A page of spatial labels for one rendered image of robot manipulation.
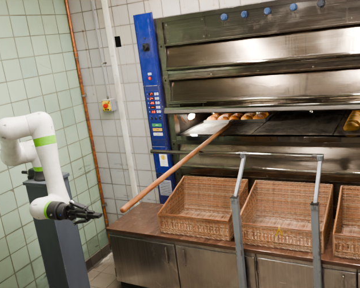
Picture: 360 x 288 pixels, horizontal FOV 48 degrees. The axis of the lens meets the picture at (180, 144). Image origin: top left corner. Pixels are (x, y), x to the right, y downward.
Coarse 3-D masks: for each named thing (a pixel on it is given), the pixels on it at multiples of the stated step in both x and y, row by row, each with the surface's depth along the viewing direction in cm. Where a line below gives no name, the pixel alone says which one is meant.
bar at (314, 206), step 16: (320, 160) 242; (240, 176) 259; (320, 176) 239; (240, 224) 257; (240, 240) 258; (320, 240) 237; (240, 256) 262; (320, 256) 237; (240, 272) 265; (320, 272) 238
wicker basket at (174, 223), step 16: (192, 176) 329; (176, 192) 321; (192, 192) 330; (208, 192) 323; (224, 192) 316; (240, 192) 296; (176, 208) 322; (192, 208) 330; (208, 208) 323; (224, 208) 317; (240, 208) 293; (160, 224) 298; (176, 224) 292; (192, 224) 285; (208, 224) 279; (224, 224) 273; (224, 240) 276
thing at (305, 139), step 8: (184, 136) 326; (192, 136) 323; (200, 136) 320; (208, 136) 316; (224, 136) 310; (232, 136) 307; (240, 136) 304; (248, 136) 301; (256, 136) 298; (264, 136) 296; (272, 136) 293; (280, 136) 290; (288, 136) 288; (296, 136) 285; (304, 136) 283; (312, 136) 280; (320, 136) 278; (328, 136) 275; (336, 136) 273; (344, 136) 271; (352, 136) 268
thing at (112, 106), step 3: (105, 99) 346; (108, 99) 344; (111, 99) 344; (114, 99) 347; (102, 102) 347; (105, 102) 345; (111, 102) 344; (114, 102) 347; (102, 105) 348; (108, 105) 345; (111, 105) 344; (114, 105) 348; (102, 108) 349; (108, 108) 345; (111, 108) 344; (114, 108) 348
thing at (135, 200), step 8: (224, 128) 324; (216, 136) 307; (192, 152) 269; (184, 160) 256; (176, 168) 244; (168, 176) 235; (152, 184) 220; (144, 192) 211; (136, 200) 203; (128, 208) 196
